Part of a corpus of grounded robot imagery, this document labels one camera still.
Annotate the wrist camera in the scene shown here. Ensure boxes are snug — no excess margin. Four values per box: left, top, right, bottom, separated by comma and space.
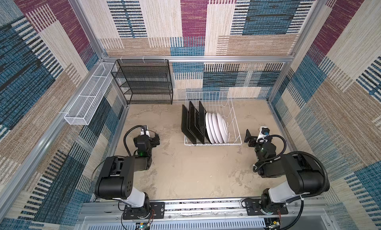
257, 126, 270, 143
140, 125, 150, 137

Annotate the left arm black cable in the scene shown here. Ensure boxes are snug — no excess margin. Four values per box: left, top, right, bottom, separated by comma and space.
123, 125, 147, 157

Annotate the white wire wall basket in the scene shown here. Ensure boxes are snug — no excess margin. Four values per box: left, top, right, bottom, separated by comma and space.
64, 62, 114, 125

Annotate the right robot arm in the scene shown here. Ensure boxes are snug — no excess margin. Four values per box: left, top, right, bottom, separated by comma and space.
244, 126, 330, 215

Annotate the white round plate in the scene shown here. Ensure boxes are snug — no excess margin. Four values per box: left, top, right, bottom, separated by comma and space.
205, 112, 215, 144
211, 113, 223, 144
217, 113, 229, 143

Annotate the floral square plate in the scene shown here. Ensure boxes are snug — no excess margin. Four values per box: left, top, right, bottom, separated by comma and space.
189, 101, 205, 144

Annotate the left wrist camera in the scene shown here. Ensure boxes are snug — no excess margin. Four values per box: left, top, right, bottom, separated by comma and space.
140, 125, 150, 137

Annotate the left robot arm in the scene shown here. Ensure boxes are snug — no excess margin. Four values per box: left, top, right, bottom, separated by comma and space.
93, 125, 160, 219

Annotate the black mesh shelf rack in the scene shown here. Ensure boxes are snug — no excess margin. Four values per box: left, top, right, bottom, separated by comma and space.
111, 59, 173, 105

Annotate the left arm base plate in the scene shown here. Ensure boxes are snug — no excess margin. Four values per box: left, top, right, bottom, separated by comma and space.
122, 202, 165, 220

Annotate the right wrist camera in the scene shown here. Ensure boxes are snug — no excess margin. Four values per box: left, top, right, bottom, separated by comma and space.
257, 126, 270, 143

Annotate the white wire dish rack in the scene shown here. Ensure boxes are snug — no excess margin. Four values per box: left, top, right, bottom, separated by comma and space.
182, 91, 242, 146

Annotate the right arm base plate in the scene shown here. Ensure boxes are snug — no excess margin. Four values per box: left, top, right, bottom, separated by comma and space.
241, 198, 289, 216

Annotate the aluminium mounting rail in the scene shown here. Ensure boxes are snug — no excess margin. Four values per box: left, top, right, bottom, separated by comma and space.
74, 196, 339, 230

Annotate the black square plate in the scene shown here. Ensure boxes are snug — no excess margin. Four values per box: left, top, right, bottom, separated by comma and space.
181, 105, 197, 145
198, 101, 210, 144

